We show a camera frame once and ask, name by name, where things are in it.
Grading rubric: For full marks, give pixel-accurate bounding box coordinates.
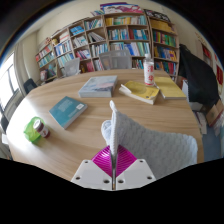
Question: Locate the grey mesh office chair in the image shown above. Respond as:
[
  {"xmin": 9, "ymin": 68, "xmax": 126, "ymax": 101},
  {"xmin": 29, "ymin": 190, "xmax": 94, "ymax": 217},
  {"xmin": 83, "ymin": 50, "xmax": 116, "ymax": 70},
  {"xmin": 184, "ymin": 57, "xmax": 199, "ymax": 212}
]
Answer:
[{"xmin": 98, "ymin": 49, "xmax": 133, "ymax": 71}]

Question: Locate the red wall banner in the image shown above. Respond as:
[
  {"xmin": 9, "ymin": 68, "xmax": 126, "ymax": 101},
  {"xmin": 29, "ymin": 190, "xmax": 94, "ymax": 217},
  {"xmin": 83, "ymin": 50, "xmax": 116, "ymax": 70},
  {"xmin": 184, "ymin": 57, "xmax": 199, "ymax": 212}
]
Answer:
[{"xmin": 215, "ymin": 64, "xmax": 224, "ymax": 86}]

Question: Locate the clear bottle with red label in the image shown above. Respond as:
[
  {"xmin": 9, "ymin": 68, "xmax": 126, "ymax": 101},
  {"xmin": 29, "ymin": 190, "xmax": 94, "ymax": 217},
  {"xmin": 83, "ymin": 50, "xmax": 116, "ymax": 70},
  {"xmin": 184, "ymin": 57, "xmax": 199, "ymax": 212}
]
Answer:
[{"xmin": 143, "ymin": 53, "xmax": 156, "ymax": 87}]

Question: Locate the small wall shelf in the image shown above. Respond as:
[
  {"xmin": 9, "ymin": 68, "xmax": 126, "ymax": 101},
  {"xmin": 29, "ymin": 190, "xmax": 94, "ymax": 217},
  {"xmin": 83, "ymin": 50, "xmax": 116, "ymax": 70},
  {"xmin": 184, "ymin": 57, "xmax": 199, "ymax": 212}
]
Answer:
[{"xmin": 199, "ymin": 41, "xmax": 213, "ymax": 64}]

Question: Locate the white waffle-textured towel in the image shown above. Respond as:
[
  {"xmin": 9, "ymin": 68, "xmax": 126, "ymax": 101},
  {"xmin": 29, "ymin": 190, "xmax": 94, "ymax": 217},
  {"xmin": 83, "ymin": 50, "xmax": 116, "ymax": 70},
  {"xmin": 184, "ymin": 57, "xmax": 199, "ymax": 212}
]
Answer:
[{"xmin": 100, "ymin": 99, "xmax": 199, "ymax": 181}]

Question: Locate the black cloth cover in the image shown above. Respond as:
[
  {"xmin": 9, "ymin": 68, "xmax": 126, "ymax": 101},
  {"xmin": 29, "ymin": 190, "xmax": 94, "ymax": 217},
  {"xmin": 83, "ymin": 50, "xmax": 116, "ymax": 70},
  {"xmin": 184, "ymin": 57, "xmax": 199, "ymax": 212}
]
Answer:
[{"xmin": 178, "ymin": 43, "xmax": 221, "ymax": 108}]

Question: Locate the green plastic bag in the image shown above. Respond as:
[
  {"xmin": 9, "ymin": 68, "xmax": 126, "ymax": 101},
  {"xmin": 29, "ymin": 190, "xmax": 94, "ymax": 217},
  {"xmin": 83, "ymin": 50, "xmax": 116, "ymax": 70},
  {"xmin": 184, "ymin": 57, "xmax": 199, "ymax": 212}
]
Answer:
[{"xmin": 23, "ymin": 116, "xmax": 45, "ymax": 144}]

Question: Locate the yellow-covered open booklet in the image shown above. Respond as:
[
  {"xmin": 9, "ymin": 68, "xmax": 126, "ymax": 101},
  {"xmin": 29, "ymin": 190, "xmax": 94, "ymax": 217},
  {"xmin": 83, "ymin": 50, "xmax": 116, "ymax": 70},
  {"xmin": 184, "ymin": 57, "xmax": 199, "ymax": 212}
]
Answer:
[{"xmin": 118, "ymin": 80, "xmax": 161, "ymax": 106}]

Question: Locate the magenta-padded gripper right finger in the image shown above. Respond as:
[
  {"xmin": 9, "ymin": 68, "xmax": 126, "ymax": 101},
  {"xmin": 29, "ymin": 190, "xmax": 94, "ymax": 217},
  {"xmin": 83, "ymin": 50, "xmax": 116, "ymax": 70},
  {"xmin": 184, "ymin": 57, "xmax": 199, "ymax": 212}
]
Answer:
[{"xmin": 116, "ymin": 145, "xmax": 157, "ymax": 191}]

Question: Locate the papers scattered on floor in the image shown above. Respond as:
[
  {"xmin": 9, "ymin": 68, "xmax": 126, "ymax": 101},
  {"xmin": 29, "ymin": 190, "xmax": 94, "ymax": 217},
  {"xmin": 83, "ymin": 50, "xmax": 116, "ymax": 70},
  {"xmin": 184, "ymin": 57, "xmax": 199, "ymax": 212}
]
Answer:
[{"xmin": 194, "ymin": 111, "xmax": 209, "ymax": 134}]

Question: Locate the dark office chair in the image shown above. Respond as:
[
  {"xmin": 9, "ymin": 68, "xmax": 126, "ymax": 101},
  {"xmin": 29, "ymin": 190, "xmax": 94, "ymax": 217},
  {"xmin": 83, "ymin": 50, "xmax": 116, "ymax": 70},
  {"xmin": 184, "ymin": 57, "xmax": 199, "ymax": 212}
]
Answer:
[{"xmin": 23, "ymin": 78, "xmax": 38, "ymax": 94}]

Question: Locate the teal book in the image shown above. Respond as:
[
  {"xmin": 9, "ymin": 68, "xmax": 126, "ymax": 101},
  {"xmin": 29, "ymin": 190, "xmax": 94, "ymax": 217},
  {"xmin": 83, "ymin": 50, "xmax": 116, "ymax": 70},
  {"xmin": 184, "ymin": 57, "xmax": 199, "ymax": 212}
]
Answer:
[{"xmin": 48, "ymin": 95, "xmax": 88, "ymax": 130}]

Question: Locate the white box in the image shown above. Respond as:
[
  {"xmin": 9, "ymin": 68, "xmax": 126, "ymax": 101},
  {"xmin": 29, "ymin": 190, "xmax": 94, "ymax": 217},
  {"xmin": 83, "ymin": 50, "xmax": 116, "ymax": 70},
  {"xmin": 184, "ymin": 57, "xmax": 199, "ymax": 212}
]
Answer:
[{"xmin": 181, "ymin": 79, "xmax": 204, "ymax": 112}]

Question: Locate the small jar with red lid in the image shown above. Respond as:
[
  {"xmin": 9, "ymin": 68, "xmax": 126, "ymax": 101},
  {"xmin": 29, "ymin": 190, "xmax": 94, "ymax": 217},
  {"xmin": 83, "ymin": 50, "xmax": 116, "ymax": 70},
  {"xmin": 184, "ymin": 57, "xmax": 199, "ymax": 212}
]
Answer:
[{"xmin": 32, "ymin": 119, "xmax": 51, "ymax": 139}]

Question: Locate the wooden bookshelf unit with books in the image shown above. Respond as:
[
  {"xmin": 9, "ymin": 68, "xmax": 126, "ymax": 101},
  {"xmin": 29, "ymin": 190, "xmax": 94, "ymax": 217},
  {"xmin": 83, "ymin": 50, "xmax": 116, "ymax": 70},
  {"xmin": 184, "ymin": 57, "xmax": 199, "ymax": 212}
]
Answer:
[{"xmin": 34, "ymin": 2, "xmax": 181, "ymax": 83}]

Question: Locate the brown cardboard box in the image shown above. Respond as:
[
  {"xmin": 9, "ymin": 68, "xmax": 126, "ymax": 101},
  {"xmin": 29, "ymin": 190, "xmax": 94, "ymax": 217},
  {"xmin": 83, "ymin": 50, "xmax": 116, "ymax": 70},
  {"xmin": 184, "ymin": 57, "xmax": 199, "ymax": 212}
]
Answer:
[{"xmin": 205, "ymin": 99, "xmax": 224, "ymax": 128}]

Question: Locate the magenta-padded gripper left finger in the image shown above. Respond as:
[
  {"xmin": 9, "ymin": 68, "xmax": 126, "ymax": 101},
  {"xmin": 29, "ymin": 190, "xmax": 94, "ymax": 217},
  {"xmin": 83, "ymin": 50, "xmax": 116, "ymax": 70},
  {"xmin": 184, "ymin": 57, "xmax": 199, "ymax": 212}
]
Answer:
[{"xmin": 70, "ymin": 145, "xmax": 114, "ymax": 191}]

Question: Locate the grey book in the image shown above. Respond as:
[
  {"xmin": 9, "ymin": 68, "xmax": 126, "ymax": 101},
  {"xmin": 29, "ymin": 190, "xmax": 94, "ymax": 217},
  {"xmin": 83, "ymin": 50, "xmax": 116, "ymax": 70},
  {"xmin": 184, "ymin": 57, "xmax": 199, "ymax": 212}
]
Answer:
[{"xmin": 78, "ymin": 75, "xmax": 119, "ymax": 99}]

